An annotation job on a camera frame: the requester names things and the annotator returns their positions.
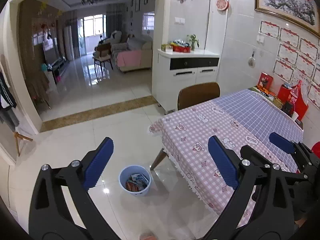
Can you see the red printed box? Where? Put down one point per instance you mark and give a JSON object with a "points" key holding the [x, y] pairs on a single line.
{"points": [[266, 80]]}

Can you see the potted green plant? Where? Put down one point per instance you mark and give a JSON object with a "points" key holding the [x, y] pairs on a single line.
{"points": [[192, 41]]}

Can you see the red snack tray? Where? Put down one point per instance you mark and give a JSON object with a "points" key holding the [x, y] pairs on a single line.
{"points": [[180, 48]]}

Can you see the red plastic stool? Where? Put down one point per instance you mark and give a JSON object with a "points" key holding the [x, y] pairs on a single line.
{"points": [[316, 148]]}

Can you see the wooden clothes rack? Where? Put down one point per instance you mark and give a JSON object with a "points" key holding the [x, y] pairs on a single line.
{"points": [[17, 142]]}

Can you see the flat screen television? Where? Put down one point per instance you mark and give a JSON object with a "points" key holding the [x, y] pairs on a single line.
{"points": [[51, 52]]}

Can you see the framed plum blossom painting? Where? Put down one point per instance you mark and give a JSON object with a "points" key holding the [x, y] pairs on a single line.
{"points": [[285, 1]]}

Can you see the grey window curtain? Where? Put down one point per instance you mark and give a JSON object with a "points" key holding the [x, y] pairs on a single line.
{"points": [[115, 17]]}

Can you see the wooden armchair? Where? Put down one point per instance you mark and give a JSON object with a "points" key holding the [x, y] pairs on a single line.
{"points": [[102, 58]]}

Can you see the pink sofa blanket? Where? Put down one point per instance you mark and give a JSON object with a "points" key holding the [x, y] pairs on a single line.
{"points": [[128, 57]]}

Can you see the white standing air conditioner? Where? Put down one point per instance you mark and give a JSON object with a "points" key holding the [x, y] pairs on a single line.
{"points": [[68, 42]]}

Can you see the red gift bags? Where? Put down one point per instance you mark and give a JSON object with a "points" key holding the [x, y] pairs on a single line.
{"points": [[296, 97]]}

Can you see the red snack packet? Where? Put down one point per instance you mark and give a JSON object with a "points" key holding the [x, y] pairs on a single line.
{"points": [[131, 186]]}

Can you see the white paper cup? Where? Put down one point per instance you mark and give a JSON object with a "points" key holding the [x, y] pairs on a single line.
{"points": [[295, 116]]}

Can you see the brown dining chair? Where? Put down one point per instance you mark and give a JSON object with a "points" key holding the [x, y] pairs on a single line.
{"points": [[197, 95]]}

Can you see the pink checked tablecloth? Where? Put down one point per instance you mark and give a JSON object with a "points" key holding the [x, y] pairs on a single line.
{"points": [[190, 140]]}

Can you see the white sideboard cabinet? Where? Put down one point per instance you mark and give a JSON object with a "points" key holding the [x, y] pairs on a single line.
{"points": [[185, 80]]}

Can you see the white television stand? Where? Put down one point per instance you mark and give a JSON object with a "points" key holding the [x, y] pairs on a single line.
{"points": [[58, 67]]}

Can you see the small black box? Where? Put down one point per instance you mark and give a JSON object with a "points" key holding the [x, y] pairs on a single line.
{"points": [[288, 108]]}

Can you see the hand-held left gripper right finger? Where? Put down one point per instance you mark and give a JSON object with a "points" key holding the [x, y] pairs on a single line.
{"points": [[223, 162]]}

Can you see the hanging dark clothes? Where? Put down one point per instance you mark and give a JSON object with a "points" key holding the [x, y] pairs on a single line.
{"points": [[6, 100]]}

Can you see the beige sofa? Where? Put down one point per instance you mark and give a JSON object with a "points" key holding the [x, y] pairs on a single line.
{"points": [[146, 55]]}

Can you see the blue plastic waste bin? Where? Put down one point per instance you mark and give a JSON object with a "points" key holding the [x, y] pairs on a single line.
{"points": [[135, 192]]}

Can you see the wooden dining table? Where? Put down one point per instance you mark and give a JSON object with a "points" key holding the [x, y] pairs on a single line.
{"points": [[158, 159]]}

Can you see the wall of framed certificates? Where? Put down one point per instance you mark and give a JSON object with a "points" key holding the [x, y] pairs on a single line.
{"points": [[287, 52]]}

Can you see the blue checked tablecloth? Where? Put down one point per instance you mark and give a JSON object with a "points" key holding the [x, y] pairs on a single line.
{"points": [[250, 112]]}

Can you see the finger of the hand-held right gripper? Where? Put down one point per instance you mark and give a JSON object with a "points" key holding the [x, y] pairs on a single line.
{"points": [[282, 141], [252, 153]]}

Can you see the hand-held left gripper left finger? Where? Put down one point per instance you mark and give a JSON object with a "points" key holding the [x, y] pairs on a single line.
{"points": [[96, 165]]}

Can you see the white wall switch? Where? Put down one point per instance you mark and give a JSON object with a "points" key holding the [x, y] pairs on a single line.
{"points": [[179, 21]]}

